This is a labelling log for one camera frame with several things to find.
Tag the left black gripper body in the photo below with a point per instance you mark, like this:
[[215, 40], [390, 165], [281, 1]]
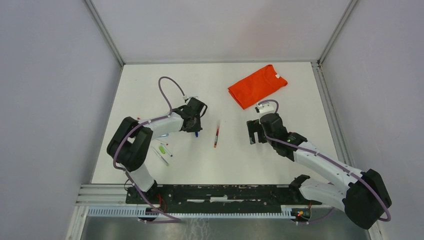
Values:
[[196, 125]]

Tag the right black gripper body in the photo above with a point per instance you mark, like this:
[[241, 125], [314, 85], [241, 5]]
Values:
[[255, 126]]

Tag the red orange pen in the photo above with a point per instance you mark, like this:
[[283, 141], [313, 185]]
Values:
[[216, 137]]

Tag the thin blue-tip pen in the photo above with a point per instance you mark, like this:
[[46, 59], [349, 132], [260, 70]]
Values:
[[167, 150]]

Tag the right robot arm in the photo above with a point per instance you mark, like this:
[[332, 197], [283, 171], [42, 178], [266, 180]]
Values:
[[361, 195]]

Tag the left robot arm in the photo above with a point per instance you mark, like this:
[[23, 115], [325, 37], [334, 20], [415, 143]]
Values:
[[131, 142]]

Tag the green pen cap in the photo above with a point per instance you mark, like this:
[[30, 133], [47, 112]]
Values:
[[161, 149]]

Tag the thin green-tip pen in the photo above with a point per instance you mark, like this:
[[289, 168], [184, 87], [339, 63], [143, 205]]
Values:
[[159, 156]]

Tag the folded orange cloth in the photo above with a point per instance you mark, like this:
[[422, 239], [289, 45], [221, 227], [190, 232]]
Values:
[[255, 87]]

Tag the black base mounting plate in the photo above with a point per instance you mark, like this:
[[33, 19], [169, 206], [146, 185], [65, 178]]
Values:
[[225, 199]]

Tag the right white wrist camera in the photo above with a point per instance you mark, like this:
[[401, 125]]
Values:
[[264, 108]]

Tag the white slotted cable duct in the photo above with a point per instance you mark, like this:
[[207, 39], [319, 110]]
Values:
[[147, 212]]

